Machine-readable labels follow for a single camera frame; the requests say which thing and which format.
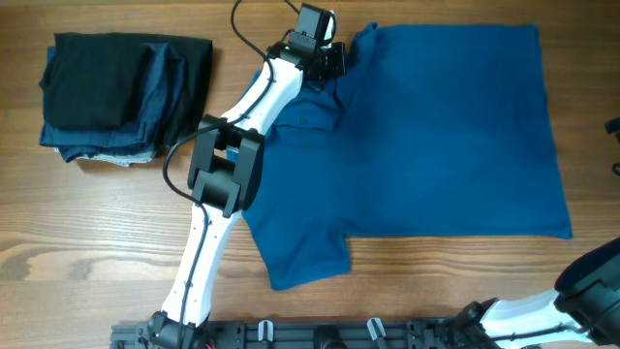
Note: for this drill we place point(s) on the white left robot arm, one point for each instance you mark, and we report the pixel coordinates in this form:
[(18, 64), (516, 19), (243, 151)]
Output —
[(223, 180)]

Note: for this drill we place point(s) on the black folded garment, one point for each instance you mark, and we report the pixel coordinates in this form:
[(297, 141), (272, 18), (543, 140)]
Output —
[(92, 81)]

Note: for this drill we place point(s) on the blue polo shirt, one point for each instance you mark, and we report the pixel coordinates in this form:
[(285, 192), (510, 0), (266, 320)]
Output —
[(434, 131)]

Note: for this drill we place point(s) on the navy folded garment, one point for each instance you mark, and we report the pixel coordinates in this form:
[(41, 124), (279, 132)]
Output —
[(159, 93)]

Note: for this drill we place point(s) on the white folded garment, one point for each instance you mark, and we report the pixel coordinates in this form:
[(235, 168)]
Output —
[(100, 149)]

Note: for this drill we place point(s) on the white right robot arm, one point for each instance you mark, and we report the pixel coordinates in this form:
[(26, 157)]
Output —
[(583, 306)]

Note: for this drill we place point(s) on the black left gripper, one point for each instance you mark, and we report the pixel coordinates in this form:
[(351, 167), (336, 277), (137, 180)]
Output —
[(339, 65)]

